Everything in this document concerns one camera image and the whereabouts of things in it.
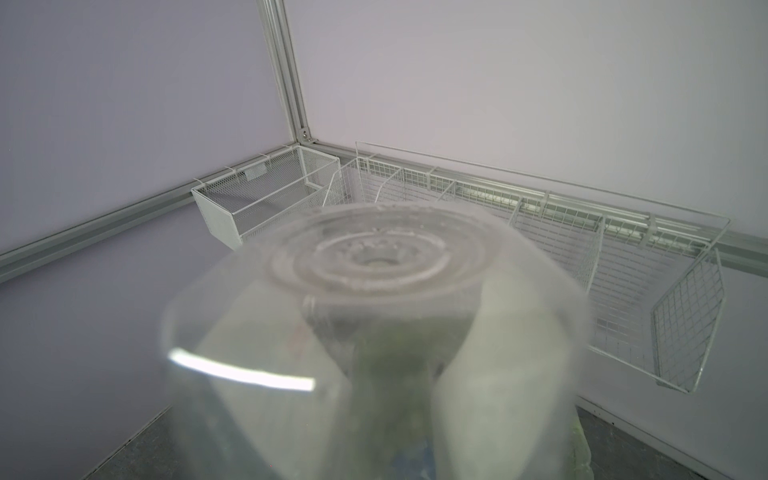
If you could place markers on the small white mesh basket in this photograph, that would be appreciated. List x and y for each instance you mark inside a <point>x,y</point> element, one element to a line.
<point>248,198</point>

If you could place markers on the clear bottle green label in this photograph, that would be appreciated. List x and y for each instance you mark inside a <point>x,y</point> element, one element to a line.
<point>379,341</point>

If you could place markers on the long white wire basket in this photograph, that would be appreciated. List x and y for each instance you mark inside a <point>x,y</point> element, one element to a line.
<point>652,269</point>

